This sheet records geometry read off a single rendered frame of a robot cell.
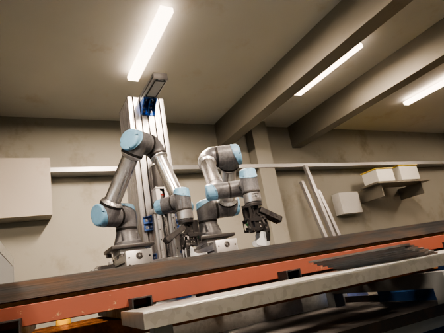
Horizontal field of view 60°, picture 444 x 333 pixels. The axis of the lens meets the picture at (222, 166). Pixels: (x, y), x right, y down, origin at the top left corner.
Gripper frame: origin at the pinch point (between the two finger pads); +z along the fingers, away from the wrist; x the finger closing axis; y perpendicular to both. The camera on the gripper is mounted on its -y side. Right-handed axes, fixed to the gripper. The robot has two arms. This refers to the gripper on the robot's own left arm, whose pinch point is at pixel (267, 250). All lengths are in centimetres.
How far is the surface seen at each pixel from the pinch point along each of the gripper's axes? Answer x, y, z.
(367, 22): -73, -193, -193
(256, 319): -41, -10, 30
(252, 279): 37.1, 28.0, 9.7
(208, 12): -134, -65, -233
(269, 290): 69, 41, 12
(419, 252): 65, -9, 10
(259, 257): 37.1, 24.4, 3.7
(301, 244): 37.1, 8.5, 1.9
